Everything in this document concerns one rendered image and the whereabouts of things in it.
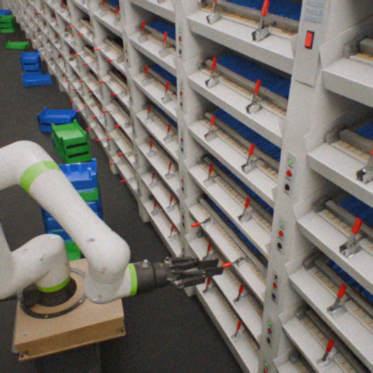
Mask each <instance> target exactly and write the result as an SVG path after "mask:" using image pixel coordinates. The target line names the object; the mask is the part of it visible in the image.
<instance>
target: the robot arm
mask: <svg viewBox="0 0 373 373"><path fill-rule="evenodd" d="M16 184H19V185H20V186H21V187H22V189H23V190H25V192H26V193H27V194H28V195H29V196H30V197H32V198H33V199H34V200H35V201H36V202H37V203H38V204H40V205H41V206H42V207H43V208H44V209H45V210H46V212H48V213H49V214H50V215H51V216H52V217H53V218H54V219H55V220H57V221H58V223H59V224H60V225H61V226H62V227H63V228H64V230H65V231H66V232H67V234H69V235H70V236H71V238H72V239H73V241H74V242H75V243H76V244H77V246H78V247H79V249H80V251H81V252H82V253H83V254H84V256H85V258H86V259H87V261H88V262H89V264H88V269H87V272H86V275H85V279H84V283H83V289H84V290H83V291H84V295H86V297H87V298H88V299H89V300H90V301H91V302H93V303H96V304H99V305H104V304H108V303H110V302H112V301H114V300H116V299H121V298H125V297H128V296H133V295H138V294H148V293H152V290H153V288H163V287H165V286H166V285H175V286H176V287H177V290H178V291H180V290H182V289H183V288H187V287H190V286H196V285H200V284H204V283H205V278H207V277H213V276H214V275H222V273H223V270H224V267H223V266H222V267H218V264H219V259H203V260H199V258H196V259H195V257H194V256H185V257H173V258H172V257H165V263H164V264H163V263H154V264H151V263H150V262H148V261H147V260H144V262H138V263H132V264H129V262H130V248H129V246H128V244H127V243H126V242H125V241H124V240H123V239H122V238H121V237H120V236H118V235H117V234H116V233H114V232H113V231H112V230H111V229H110V228H109V227H108V226H106V225H105V224H104V222H103V221H102V220H101V219H100V217H98V216H97V215H96V214H95V213H94V212H93V211H92V209H91V208H90V207H89V206H88V205H87V203H86V202H84V200H83V199H82V198H81V197H80V196H79V194H78V192H77V191H76V190H75V188H74V186H72V185H71V183H70V181H69V180H68V179H67V177H66V176H65V174H64V173H63V171H62V170H61V169H60V168H59V167H58V165H57V164H56V163H55V162H54V161H53V160H52V158H51V157H50V156H49V155H48V154H47V153H46V151H45V150H43V148H42V147H41V146H39V145H37V144H36V143H35V142H32V141H18V142H15V143H13V144H10V145H8V146H5V147H3V148H0V191H1V190H2V189H5V188H7V187H10V186H13V185H16ZM190 260H191V261H190ZM194 268H198V269H199V270H202V269H203V271H188V272H185V271H187V270H191V269H194ZM76 290H77V285H76V281H75V280H74V278H73V277H71V268H70V264H69V260H68V255H67V251H66V246H65V243H64V240H63V238H62V237H60V236H58V235H54V234H45V235H40V236H37V237H36V238H34V239H33V240H31V241H29V242H27V243H26V244H25V245H23V246H22V247H21V248H19V249H18V250H15V251H13V252H11V251H10V248H9V247H8V245H7V241H6V238H5V236H4V232H3V229H2V225H1V220H0V302H3V301H8V300H13V299H17V300H18V301H21V302H22V301H24V302H25V307H33V306H34V304H36V303H39V304H40V305H42V306H46V307H55V306H58V305H61V304H63V303H65V302H67V301H69V300H70V299H71V298H72V296H73V295H74V294H75V293H76ZM16 292H17V293H16Z"/></svg>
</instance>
